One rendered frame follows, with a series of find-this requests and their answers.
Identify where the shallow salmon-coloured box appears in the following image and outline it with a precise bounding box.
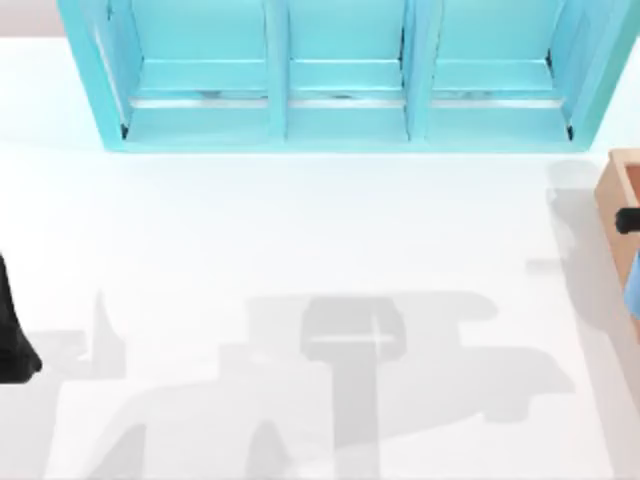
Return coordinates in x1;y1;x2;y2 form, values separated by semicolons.
593;147;640;304

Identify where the light blue rack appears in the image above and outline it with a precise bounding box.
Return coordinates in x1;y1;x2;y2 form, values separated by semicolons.
55;0;640;154

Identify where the light blue book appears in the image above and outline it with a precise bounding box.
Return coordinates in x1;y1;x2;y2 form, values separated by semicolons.
626;248;640;321

